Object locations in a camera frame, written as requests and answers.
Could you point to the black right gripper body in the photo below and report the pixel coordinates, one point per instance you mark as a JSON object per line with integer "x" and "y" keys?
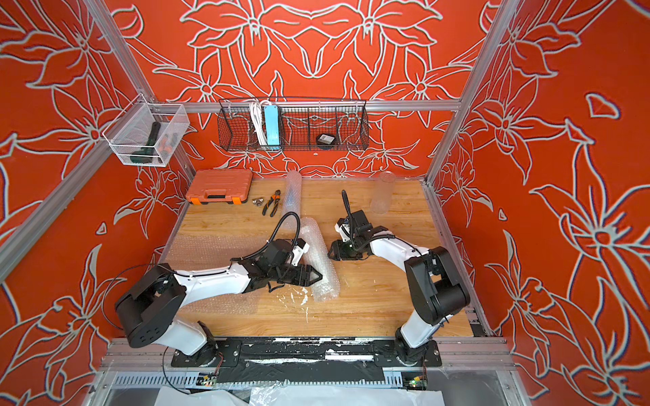
{"x": 347, "y": 251}

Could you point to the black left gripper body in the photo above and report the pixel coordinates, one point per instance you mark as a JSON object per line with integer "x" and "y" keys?
{"x": 289, "y": 274}

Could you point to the bubble wrap roll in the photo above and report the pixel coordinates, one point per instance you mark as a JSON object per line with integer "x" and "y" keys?
{"x": 328, "y": 287}

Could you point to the narrow bubble bundle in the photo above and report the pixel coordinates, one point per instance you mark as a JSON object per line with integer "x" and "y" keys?
{"x": 292, "y": 193}

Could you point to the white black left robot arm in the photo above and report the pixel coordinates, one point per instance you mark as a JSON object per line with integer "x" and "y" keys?
{"x": 148, "y": 311}

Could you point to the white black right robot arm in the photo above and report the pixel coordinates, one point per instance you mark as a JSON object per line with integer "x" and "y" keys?
{"x": 435, "y": 285}

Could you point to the orange black pliers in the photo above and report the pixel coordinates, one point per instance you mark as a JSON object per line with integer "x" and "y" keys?
{"x": 272, "y": 205}

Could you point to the orange plastic tool case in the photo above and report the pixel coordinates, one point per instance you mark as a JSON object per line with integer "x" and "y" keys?
{"x": 220, "y": 185}

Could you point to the small black device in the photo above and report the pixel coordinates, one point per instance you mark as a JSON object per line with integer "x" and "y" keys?
{"x": 325, "y": 140}

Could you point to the light blue box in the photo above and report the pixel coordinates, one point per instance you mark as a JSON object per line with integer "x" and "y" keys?
{"x": 271, "y": 116}

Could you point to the dark green screwdriver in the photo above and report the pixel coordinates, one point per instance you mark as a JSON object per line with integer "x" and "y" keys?
{"x": 145, "y": 153}

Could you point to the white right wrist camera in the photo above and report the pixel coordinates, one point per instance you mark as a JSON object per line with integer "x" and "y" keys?
{"x": 342, "y": 227}

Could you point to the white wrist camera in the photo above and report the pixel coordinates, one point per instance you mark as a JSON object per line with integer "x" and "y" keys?
{"x": 342, "y": 227}
{"x": 298, "y": 251}

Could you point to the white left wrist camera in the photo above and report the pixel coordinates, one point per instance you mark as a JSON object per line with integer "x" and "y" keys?
{"x": 298, "y": 251}

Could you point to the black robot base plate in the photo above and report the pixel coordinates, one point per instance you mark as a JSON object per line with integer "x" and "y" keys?
{"x": 382, "y": 352}

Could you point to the black wire wall basket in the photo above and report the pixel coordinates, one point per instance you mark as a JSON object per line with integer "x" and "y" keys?
{"x": 242, "y": 128}

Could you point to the clear acrylic wall box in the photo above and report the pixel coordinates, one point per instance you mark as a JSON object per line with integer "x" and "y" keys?
{"x": 130, "y": 129}

